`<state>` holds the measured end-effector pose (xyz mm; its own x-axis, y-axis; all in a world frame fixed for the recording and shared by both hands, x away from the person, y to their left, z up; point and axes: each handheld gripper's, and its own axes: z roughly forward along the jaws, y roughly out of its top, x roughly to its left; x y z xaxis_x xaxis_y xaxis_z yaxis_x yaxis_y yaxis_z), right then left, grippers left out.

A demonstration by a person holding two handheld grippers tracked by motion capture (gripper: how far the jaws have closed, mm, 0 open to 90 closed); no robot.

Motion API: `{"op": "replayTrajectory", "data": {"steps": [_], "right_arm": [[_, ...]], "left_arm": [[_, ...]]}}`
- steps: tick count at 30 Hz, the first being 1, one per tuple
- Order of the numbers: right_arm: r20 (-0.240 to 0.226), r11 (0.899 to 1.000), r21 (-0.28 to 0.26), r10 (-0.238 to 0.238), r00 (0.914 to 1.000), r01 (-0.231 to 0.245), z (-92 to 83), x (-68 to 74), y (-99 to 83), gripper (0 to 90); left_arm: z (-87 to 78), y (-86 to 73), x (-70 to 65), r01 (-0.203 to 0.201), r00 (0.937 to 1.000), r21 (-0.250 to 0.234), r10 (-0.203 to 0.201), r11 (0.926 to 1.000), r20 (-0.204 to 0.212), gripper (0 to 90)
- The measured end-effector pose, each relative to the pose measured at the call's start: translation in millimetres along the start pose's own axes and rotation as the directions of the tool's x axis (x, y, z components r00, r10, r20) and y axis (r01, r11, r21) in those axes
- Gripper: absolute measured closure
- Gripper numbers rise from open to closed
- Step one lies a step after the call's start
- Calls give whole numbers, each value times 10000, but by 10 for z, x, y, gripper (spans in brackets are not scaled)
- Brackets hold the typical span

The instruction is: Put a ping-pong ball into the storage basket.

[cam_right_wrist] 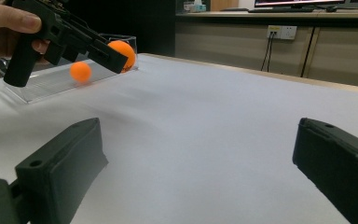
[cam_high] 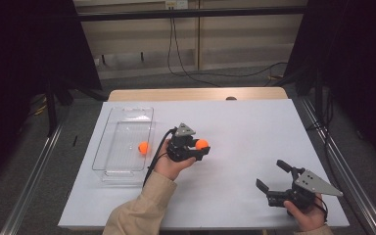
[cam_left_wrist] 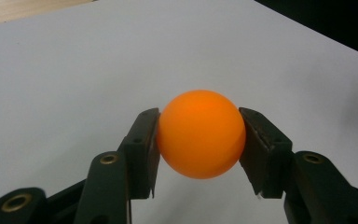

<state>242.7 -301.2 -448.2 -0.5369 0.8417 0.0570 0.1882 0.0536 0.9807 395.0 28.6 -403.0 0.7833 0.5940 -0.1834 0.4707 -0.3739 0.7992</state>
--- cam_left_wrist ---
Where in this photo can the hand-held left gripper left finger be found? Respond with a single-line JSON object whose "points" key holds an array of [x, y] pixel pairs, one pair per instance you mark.
{"points": [[136, 155]]}

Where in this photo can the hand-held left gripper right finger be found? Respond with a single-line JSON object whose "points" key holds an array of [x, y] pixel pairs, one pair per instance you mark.
{"points": [[267, 155]]}

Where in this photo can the orange ping-pong ball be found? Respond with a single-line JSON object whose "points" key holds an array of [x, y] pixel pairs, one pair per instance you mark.
{"points": [[199, 133]]}

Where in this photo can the wooden table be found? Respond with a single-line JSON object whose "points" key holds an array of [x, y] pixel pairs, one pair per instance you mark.
{"points": [[18, 11]]}

